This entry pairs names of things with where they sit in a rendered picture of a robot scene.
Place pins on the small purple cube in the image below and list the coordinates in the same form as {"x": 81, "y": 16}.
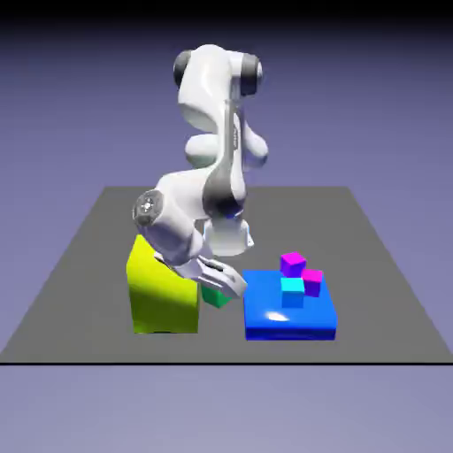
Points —
{"x": 292, "y": 263}

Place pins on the large blue box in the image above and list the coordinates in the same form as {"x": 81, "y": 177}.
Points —
{"x": 283, "y": 318}

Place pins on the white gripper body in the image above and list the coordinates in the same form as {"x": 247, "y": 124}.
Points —
{"x": 221, "y": 277}

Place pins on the small green cube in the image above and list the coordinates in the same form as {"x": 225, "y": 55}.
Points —
{"x": 215, "y": 298}

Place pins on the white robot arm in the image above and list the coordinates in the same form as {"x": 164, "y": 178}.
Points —
{"x": 208, "y": 116}

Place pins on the small cyan cube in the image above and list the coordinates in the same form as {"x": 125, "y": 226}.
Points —
{"x": 292, "y": 292}

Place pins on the large yellow box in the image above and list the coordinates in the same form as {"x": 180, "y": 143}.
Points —
{"x": 161, "y": 300}

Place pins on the small magenta cube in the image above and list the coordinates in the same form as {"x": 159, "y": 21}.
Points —
{"x": 313, "y": 281}

